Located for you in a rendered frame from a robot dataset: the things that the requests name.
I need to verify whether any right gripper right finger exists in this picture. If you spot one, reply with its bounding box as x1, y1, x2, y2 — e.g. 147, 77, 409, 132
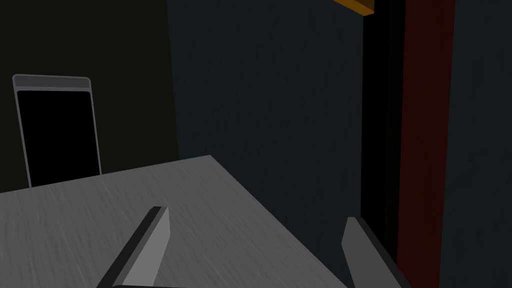
341, 216, 413, 288

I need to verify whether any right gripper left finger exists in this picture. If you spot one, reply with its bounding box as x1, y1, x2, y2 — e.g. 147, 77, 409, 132
96, 205, 171, 288

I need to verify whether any grey table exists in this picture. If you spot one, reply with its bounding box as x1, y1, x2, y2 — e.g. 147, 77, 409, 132
0, 154, 349, 288

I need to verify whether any grey appliance with black door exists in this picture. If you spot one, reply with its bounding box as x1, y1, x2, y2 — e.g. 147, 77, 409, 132
11, 73, 103, 189

